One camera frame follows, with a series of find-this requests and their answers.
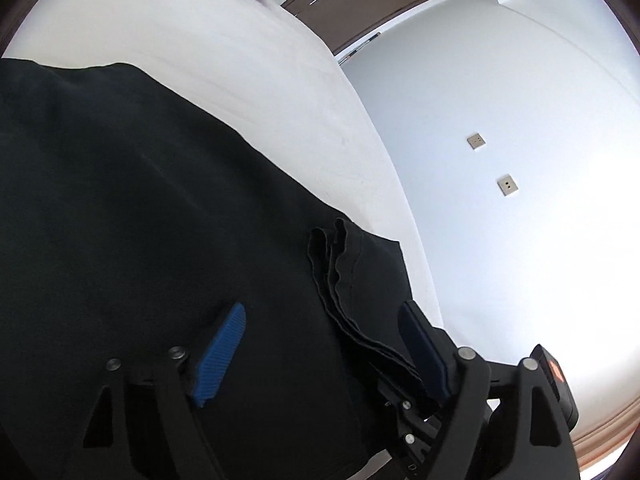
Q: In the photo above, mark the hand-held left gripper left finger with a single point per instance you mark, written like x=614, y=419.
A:
x=220, y=355

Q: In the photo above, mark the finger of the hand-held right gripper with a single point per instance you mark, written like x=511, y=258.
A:
x=412, y=430

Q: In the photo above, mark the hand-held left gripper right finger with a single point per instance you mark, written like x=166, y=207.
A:
x=425, y=350

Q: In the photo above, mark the black denim pants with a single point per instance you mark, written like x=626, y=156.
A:
x=150, y=210

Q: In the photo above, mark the thin stick by door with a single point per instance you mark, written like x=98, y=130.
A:
x=357, y=49

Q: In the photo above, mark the beige wall socket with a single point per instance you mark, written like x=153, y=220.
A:
x=507, y=184
x=475, y=141

